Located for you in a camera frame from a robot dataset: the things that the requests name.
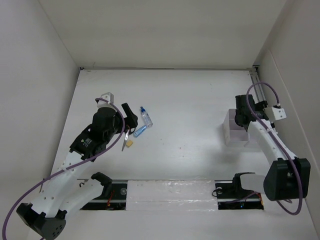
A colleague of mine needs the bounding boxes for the blue correction tape dispenser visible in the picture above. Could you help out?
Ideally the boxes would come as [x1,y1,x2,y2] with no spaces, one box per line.
[133,125,148,138]

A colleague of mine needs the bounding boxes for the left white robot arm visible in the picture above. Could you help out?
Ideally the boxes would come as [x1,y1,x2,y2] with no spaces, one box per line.
[16,98,138,240]

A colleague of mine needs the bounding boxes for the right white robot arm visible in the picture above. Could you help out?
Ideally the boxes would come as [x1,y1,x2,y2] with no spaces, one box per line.
[234,94,311,201]

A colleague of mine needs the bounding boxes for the clear compartment organizer box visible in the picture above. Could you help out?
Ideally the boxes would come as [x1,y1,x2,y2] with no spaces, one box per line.
[222,109,249,148]

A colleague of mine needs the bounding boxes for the yellow eraser block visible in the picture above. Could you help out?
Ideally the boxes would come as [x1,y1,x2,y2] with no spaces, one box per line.
[126,140,133,148]

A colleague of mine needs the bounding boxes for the black handled scissors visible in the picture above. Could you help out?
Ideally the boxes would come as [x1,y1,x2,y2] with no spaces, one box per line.
[121,128,136,152]

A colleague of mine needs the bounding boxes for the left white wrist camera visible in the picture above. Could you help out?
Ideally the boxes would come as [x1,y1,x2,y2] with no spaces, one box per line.
[95,92,114,108]

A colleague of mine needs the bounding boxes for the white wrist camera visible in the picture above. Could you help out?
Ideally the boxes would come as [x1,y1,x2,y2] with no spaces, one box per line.
[95,92,114,108]
[264,107,287,123]

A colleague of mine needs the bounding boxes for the aluminium frame rail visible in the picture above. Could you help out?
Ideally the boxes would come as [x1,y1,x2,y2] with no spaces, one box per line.
[248,65,266,102]

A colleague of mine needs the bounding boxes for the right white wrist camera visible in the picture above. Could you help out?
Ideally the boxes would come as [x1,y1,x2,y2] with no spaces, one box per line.
[264,107,287,123]

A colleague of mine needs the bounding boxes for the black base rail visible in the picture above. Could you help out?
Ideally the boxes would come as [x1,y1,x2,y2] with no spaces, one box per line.
[82,180,264,212]

